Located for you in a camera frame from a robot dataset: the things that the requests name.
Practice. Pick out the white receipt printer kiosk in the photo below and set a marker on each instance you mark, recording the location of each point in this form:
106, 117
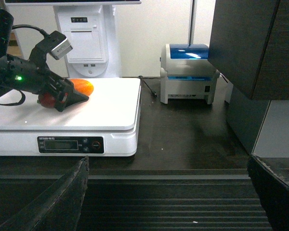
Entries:
90, 27

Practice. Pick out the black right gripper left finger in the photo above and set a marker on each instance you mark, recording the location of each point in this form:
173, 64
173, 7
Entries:
58, 208

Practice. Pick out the white checkout scale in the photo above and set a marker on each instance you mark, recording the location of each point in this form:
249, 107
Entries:
106, 125

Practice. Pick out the dark cabinet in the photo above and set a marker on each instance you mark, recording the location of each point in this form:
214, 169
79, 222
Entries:
249, 45

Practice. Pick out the dark red mango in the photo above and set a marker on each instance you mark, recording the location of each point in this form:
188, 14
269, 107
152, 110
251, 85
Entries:
80, 85

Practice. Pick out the black slatted checkout counter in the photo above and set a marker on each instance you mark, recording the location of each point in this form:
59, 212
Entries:
189, 174

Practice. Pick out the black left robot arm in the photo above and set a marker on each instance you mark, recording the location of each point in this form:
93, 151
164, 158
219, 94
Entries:
38, 54

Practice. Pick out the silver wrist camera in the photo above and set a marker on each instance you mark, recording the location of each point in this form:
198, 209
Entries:
59, 45

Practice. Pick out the white blue label printer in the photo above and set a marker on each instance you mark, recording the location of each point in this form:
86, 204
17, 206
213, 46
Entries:
186, 73

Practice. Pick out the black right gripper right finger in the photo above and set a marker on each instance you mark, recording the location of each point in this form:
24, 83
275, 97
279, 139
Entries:
271, 184

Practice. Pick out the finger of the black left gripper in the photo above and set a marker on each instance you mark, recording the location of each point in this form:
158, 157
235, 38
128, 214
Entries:
72, 97

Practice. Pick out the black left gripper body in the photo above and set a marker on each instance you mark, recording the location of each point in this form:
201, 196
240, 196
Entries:
26, 76

